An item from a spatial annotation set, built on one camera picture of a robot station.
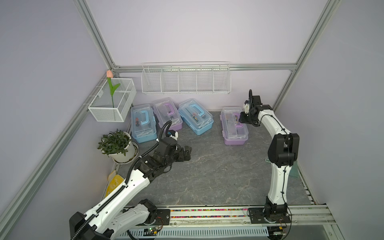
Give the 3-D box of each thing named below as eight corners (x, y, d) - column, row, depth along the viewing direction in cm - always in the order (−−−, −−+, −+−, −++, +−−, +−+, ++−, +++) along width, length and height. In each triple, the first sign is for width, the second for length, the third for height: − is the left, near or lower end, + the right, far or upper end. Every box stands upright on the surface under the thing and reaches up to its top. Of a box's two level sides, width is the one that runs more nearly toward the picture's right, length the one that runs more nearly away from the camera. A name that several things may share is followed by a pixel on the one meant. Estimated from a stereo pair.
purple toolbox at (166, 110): (163, 136, 108) (159, 126, 99) (154, 110, 124) (150, 100, 115) (184, 128, 112) (182, 118, 103) (172, 105, 128) (170, 94, 119)
